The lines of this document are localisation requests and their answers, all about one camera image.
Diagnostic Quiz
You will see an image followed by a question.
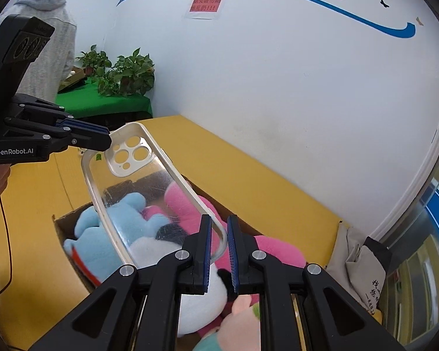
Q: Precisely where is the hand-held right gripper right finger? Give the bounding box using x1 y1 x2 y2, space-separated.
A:
227 214 405 351

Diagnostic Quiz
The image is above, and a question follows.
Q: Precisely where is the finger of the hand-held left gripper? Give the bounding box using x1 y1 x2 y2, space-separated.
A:
11 94 111 135
4 117 113 153

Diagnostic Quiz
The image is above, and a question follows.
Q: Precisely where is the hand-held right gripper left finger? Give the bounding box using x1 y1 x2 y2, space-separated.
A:
29 214 213 351

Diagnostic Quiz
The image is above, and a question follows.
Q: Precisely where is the pink plush toy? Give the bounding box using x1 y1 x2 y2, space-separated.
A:
143 181 307 337

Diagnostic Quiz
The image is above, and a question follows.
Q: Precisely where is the clear phone case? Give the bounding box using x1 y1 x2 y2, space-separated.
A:
81 122 228 266

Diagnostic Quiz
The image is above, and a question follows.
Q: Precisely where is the cardboard box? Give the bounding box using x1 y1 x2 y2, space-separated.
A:
52 173 315 351

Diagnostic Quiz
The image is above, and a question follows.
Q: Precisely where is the green table cloth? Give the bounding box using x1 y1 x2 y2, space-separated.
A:
55 77 153 125

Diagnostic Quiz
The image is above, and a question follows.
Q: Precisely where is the brown wooden stand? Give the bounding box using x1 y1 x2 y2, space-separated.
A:
59 68 87 94

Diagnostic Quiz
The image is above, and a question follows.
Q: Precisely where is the white plush toy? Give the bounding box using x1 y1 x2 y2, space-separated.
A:
126 225 229 337

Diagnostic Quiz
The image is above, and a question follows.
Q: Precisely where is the small pink green doll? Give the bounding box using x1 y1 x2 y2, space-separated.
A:
194 294 260 351

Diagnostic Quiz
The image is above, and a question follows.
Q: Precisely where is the green potted plant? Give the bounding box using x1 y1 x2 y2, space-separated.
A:
76 45 112 77
93 48 156 97

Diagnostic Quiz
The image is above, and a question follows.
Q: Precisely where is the light blue plush toy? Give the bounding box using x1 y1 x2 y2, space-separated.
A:
63 192 187 289

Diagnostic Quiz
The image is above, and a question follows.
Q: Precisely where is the beige tote bag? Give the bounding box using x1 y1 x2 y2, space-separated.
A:
324 223 393 324

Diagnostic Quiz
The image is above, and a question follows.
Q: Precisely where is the red paper notice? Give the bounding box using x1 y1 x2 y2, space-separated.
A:
185 0 224 20

